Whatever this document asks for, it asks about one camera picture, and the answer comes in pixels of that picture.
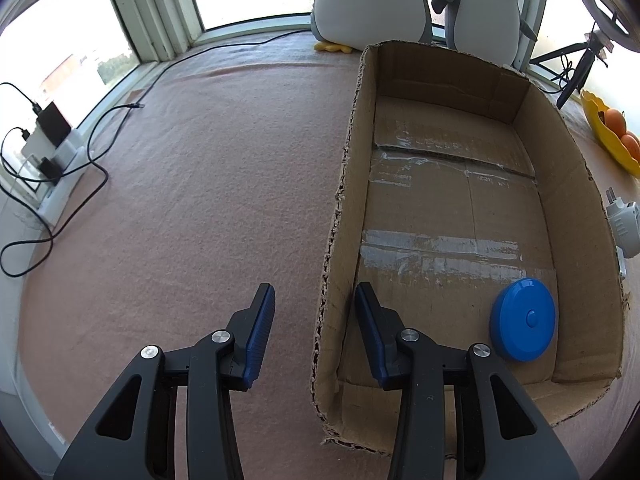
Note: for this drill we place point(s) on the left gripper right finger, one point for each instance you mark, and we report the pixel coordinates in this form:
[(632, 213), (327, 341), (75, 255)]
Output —
[(501, 434)]

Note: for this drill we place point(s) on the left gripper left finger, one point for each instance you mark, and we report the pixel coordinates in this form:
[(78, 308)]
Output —
[(131, 432)]

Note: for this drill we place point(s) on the blue round tape measure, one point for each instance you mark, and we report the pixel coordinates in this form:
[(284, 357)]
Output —
[(522, 321)]

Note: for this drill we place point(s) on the white plug-in device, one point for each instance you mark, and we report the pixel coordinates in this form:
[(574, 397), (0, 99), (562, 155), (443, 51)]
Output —
[(623, 218)]

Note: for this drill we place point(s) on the open cardboard box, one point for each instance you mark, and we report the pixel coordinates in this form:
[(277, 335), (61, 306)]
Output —
[(459, 177)]

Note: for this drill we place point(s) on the small black plug adapter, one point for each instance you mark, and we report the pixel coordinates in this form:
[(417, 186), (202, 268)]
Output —
[(50, 170)]

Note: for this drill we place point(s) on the white power strip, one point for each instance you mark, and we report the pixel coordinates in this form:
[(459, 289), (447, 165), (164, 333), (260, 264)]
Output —
[(70, 155)]

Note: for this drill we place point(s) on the yellow fruit bowl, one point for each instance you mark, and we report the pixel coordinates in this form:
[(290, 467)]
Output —
[(594, 109)]

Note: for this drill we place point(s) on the orange fruit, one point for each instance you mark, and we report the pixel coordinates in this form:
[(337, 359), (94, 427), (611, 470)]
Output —
[(615, 121), (632, 145)]

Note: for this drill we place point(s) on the black power adapter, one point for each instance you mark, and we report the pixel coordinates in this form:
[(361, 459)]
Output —
[(53, 124)]

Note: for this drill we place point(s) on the black tripod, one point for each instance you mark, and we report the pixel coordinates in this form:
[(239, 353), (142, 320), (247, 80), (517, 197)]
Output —
[(571, 65)]

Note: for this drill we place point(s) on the small penguin plush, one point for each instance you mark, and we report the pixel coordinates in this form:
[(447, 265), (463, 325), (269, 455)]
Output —
[(488, 29)]

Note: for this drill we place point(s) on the large penguin plush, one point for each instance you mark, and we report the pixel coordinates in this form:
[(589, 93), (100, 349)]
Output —
[(347, 25)]

